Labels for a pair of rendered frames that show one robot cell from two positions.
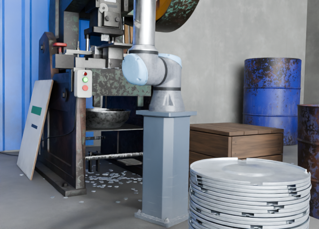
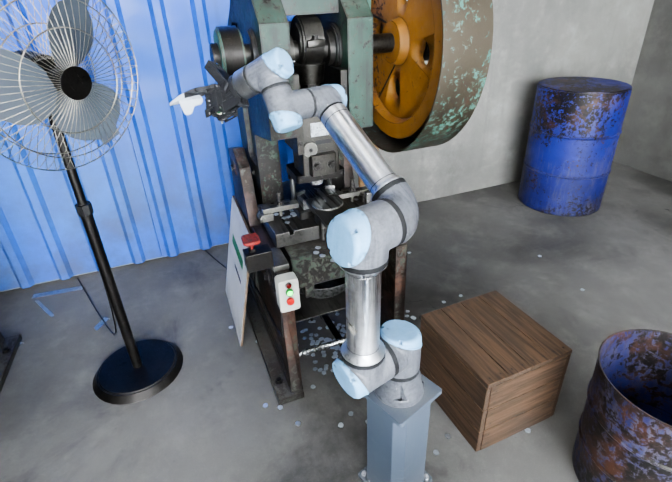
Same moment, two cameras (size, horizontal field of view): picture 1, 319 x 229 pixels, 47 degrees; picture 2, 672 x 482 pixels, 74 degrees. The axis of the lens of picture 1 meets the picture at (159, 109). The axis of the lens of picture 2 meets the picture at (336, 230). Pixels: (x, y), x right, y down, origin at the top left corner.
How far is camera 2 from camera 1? 1.14 m
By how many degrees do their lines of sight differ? 27
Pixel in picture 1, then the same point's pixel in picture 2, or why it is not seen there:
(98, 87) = (309, 276)
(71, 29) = (269, 157)
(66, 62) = (262, 262)
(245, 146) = (510, 389)
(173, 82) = (407, 373)
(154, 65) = (378, 377)
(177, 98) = (413, 388)
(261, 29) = (575, 13)
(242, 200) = not seen: outside the picture
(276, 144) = (558, 369)
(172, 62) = (407, 352)
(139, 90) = not seen: hidden behind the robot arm
